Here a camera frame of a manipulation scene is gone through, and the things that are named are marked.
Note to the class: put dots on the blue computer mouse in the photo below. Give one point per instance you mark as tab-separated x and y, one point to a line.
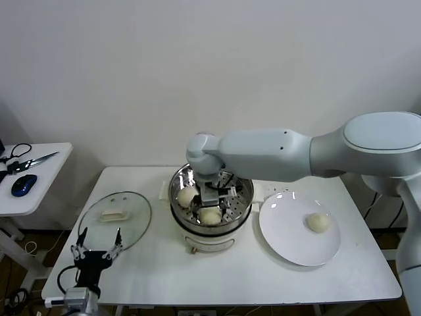
23	185

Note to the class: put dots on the small white side table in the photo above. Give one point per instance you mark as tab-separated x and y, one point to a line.
49	184

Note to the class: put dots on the white electric cooker pot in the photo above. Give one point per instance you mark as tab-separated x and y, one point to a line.
210	242

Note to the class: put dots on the large white plate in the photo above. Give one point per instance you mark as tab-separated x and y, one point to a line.
286	230

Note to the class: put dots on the white steamed baozi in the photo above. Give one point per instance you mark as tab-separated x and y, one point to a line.
185	197
317	223
209	217

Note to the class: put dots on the white power strip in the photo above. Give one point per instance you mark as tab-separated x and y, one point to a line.
197	312

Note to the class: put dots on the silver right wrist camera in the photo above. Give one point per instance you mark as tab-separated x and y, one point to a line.
210	193

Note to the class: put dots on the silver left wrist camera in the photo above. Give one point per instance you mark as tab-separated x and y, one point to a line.
54	301

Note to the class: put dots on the steel steamer basket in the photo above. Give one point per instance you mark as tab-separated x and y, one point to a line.
241	204

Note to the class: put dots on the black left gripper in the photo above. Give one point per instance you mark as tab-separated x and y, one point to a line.
92	266

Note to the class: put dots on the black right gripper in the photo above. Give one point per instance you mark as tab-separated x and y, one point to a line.
208	181

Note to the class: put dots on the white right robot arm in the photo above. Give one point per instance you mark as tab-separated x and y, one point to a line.
263	154

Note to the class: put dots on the round glass lid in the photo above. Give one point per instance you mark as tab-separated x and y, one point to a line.
131	210

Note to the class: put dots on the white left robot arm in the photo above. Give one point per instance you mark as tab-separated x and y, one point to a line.
87	304

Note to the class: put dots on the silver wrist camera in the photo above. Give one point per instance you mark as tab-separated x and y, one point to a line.
210	193
54	301

